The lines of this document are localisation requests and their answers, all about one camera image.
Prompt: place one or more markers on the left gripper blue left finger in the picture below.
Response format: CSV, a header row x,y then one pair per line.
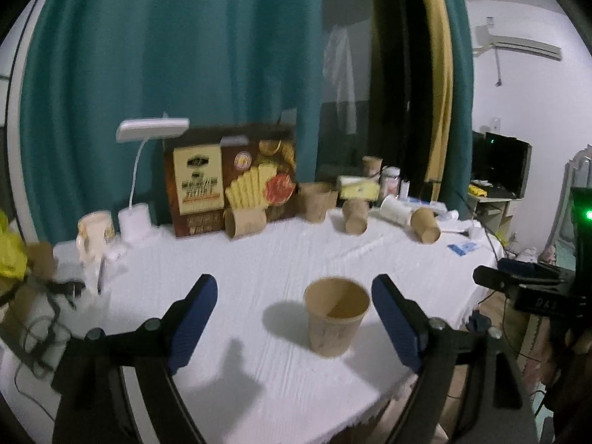
x,y
191,317

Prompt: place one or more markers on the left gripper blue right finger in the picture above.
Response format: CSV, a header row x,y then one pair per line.
x,y
397,316

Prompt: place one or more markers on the brown paper cup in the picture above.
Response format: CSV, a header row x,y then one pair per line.
x,y
335,307
425,226

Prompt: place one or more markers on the white tablecloth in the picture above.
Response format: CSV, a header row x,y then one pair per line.
x,y
253,377

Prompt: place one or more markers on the blue white packet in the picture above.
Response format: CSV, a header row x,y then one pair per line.
x,y
463,249

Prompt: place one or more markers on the white paper cup lying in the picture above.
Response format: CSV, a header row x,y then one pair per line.
x,y
395,211

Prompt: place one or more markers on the white desk lamp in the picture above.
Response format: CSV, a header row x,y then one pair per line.
x,y
134,218

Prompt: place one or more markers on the white blue box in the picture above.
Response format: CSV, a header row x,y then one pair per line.
x,y
437,207

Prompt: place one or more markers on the small paper cup lying by box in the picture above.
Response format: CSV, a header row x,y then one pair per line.
x,y
244,222

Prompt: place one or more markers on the printed paper cup lying center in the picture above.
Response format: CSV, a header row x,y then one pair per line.
x,y
355,215

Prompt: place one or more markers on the cream cartoon mug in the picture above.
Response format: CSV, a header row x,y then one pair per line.
x,y
95,231

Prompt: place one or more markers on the black monitor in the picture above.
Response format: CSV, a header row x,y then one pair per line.
x,y
500,164

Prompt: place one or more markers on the white small bottle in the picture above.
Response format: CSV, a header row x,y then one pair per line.
x,y
404,189

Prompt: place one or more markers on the yellow butter box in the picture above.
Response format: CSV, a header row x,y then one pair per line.
x,y
350,187

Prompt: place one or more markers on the small jar white lid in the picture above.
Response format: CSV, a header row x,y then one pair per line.
x,y
389,181

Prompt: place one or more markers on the upright paper cup by box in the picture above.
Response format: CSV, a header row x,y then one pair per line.
x,y
316,199

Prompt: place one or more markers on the upright paper cup far back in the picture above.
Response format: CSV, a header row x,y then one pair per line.
x,y
371,166

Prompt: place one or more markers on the brown cracker box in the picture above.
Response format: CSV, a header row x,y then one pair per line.
x,y
213,170

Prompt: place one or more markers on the yellow plastic bag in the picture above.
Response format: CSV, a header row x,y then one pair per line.
x,y
13,256

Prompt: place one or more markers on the white air conditioner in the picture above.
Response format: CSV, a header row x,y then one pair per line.
x,y
488,41

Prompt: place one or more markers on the yellow curtain strip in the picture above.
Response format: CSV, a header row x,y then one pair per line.
x,y
442,66

